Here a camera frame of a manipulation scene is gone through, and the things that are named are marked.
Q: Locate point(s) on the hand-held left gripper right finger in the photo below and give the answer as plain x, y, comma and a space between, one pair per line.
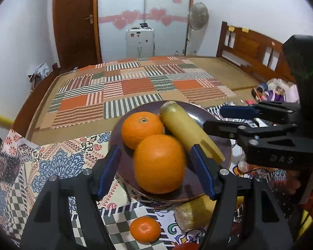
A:
204, 172

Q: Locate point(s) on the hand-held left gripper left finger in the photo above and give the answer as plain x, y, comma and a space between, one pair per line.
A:
109, 170

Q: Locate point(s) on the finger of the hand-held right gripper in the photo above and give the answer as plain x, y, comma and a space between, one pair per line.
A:
237, 112
221, 129

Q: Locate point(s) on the dark round plate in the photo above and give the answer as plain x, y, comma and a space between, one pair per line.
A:
195, 112

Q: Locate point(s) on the large orange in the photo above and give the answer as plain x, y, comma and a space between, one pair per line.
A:
159, 164

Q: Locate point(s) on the colourful clutter pile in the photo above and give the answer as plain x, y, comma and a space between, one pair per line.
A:
274, 91

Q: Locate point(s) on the tan woven bed mat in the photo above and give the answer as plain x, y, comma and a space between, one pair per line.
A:
224, 70

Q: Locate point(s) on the patterned colourful tablecloth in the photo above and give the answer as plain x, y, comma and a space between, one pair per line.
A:
62, 161

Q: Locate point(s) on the medium orange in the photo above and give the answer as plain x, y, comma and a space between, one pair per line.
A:
140, 130

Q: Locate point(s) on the wooden bed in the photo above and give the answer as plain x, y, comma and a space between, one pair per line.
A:
250, 44

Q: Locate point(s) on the small mandarin orange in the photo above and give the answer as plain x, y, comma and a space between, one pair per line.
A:
145, 229

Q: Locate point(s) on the red fruit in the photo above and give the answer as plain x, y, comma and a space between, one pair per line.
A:
185, 246

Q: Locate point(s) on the striped patchwork blanket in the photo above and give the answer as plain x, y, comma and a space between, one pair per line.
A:
135, 86

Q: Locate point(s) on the standing electric fan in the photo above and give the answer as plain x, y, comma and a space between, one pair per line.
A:
198, 15

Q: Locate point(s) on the white appliance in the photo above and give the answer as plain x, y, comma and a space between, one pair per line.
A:
139, 43

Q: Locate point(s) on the pile of clothes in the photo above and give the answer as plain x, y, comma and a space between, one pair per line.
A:
39, 73

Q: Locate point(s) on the brown wooden door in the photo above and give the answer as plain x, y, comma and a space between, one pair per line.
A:
73, 18

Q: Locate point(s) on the frosted glass door pink hearts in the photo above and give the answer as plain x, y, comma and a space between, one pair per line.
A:
120, 0

